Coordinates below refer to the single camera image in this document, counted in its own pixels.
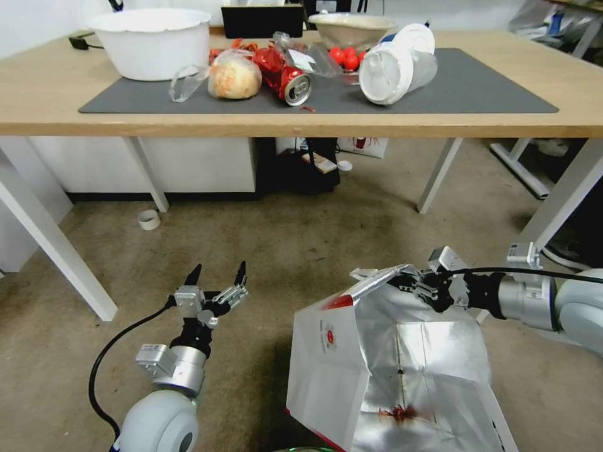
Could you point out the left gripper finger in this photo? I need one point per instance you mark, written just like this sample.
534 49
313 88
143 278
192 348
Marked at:
231 296
193 277

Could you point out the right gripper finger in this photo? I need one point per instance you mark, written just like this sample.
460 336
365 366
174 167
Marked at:
426 292
431 274

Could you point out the foil-lined white delivery bag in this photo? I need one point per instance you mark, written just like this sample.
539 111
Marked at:
330 367

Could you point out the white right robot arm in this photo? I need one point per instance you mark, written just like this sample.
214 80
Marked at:
527 296

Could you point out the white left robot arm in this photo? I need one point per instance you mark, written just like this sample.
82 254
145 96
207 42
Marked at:
160 419

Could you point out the black bag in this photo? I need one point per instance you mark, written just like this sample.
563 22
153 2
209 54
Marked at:
292 181

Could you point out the white paper bag red print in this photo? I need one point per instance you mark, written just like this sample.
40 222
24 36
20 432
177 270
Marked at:
365 147

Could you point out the bread in plastic bag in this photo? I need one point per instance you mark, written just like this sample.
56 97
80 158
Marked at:
233 80

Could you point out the white tape roll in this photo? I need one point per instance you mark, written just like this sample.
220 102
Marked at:
148 220

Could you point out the wide white cabinet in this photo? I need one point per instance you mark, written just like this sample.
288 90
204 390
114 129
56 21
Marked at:
198 165

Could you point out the small printed box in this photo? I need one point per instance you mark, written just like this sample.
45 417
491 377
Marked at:
322 163

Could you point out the wooden table white legs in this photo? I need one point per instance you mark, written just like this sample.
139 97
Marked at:
518 123

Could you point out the grey desk mat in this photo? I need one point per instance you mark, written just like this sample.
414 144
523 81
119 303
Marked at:
471 94

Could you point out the clear plastic packaging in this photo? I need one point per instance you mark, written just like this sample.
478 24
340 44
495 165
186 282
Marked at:
181 88

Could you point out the small red scrap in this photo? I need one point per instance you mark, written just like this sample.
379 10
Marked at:
308 109

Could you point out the large translucent plastic cup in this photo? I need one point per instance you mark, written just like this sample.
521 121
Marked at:
386 75

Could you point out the crushed red drink can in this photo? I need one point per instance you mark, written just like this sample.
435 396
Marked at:
282 77

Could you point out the red tomato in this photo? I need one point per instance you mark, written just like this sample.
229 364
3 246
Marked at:
350 59
362 56
335 53

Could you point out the white plastic basin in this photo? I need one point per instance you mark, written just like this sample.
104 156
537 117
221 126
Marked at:
151 52

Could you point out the white round container lid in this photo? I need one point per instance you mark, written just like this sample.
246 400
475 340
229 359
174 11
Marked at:
414 40

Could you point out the orange red snack wrapper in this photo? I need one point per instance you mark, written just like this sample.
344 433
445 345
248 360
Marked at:
245 45

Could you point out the clear plastic wrapper with label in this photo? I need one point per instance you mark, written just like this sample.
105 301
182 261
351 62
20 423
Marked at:
306 59

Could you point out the beige disposable bowl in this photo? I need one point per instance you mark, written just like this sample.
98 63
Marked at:
353 30

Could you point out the black power adapter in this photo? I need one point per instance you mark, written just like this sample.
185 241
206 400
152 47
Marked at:
80 42

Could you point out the black box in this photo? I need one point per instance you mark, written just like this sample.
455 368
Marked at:
261 21

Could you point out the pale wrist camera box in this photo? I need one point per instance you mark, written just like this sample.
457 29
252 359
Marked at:
189 299
445 260

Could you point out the white desk frame foot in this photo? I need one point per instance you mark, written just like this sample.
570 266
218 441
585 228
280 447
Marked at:
518 172

